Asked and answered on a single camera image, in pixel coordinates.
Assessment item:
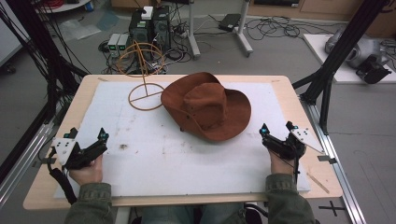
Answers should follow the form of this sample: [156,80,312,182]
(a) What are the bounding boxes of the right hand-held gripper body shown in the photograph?
[262,127,325,161]

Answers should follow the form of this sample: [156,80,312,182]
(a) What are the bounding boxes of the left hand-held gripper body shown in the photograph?
[50,137,108,171]

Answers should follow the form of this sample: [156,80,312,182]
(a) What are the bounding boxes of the brown cowboy hat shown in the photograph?
[160,72,252,143]

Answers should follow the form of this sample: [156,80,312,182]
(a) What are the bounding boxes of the wooden hat stand ring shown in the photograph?
[117,40,166,112]

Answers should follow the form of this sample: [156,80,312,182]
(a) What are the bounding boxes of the person's right hand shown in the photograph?
[268,148,297,176]

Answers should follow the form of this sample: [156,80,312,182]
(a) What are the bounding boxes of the person's left hand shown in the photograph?
[68,154,105,187]

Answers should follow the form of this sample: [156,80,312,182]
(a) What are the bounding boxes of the thin wooden stick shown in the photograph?
[306,172,331,195]

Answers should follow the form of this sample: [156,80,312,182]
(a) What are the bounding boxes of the white table mat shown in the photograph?
[53,81,312,199]

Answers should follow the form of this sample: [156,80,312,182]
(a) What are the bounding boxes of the black tape cross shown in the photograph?
[318,200,347,217]

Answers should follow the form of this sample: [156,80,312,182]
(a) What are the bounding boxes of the white floor board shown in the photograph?
[303,33,396,85]

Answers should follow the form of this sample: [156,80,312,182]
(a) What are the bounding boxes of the small grey device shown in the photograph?
[117,33,131,52]
[106,33,121,53]

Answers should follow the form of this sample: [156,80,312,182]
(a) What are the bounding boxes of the black device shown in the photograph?
[355,55,393,85]

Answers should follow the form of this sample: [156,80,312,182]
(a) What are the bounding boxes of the grey metal stand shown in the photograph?
[186,0,254,61]

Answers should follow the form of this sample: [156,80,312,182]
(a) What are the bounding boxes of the person's legs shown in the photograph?
[141,203,247,224]

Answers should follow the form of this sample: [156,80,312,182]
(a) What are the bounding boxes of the grey rounded device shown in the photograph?
[324,28,389,70]

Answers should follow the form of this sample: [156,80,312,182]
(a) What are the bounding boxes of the black computer tower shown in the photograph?
[151,5,172,52]
[128,10,154,61]

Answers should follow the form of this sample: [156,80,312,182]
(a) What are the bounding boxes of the flat black box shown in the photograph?
[218,13,243,33]

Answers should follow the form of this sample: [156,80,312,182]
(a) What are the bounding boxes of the white box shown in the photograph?
[141,6,154,21]

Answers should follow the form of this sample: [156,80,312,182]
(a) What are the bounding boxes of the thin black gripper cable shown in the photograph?
[291,152,302,185]

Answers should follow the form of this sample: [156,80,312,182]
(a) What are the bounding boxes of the black sleeved gripper cable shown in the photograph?
[46,147,78,205]

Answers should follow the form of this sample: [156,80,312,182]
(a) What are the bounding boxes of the aluminium rail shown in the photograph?
[299,95,369,224]
[0,121,56,207]

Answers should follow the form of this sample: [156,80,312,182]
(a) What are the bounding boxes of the black frame post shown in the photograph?
[291,0,391,135]
[0,0,90,125]

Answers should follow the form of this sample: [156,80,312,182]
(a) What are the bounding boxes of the tangle of black floor cables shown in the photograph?
[244,14,335,42]

